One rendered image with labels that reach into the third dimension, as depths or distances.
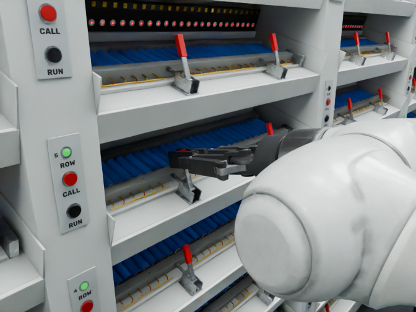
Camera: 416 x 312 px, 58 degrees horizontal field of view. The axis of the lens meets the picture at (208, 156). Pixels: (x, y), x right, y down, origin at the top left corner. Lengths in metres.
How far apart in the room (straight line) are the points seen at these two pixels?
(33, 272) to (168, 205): 0.23
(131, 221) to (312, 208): 0.40
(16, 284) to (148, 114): 0.27
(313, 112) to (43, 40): 0.69
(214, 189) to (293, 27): 0.47
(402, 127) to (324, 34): 0.56
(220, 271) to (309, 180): 0.57
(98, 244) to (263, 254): 0.32
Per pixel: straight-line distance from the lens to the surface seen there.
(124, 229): 0.59
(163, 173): 0.68
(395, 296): 0.30
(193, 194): 0.65
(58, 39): 0.46
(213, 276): 0.80
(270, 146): 0.50
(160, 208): 0.63
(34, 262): 0.53
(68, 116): 0.47
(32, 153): 0.46
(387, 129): 0.41
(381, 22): 1.64
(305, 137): 0.47
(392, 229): 0.28
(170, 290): 0.76
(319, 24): 0.96
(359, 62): 1.20
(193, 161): 0.57
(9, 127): 0.46
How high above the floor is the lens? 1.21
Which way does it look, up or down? 18 degrees down
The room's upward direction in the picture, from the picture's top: 1 degrees counter-clockwise
